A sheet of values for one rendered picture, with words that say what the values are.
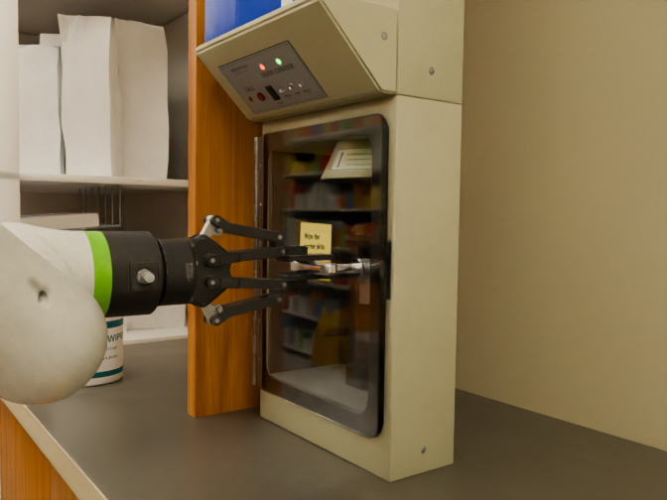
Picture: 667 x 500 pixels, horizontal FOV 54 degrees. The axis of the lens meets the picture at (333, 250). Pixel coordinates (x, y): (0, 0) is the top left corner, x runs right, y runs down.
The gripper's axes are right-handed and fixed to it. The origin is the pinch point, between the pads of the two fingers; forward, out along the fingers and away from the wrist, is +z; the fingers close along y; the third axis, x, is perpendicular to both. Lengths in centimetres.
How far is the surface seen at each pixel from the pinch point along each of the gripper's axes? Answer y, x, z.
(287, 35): 28.2, -1.9, -4.2
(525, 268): -2.1, 3.5, 48.7
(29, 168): 20, 131, -7
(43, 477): -39, 48, -22
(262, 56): 27.3, 5.5, -3.4
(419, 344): -9.4, -10.8, 10.0
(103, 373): -23, 54, -10
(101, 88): 41, 115, 8
